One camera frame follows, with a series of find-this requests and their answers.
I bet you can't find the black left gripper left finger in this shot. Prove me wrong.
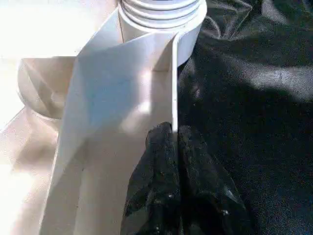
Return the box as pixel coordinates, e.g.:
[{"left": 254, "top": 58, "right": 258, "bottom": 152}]
[{"left": 121, "top": 121, "right": 182, "bottom": 235}]

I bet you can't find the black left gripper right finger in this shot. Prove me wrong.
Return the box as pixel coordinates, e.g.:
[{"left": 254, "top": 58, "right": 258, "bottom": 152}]
[{"left": 177, "top": 125, "right": 252, "bottom": 235}]

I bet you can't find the white plastic table top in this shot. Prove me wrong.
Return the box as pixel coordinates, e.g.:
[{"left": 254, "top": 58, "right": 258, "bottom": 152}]
[{"left": 0, "top": 0, "right": 208, "bottom": 235}]

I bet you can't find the white plastic table leg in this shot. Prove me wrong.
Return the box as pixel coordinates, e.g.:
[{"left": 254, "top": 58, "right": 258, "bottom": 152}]
[{"left": 118, "top": 0, "right": 208, "bottom": 32}]

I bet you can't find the black glossy mat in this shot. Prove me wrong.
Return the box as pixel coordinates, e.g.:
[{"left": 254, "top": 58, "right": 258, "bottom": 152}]
[{"left": 175, "top": 0, "right": 313, "bottom": 235}]

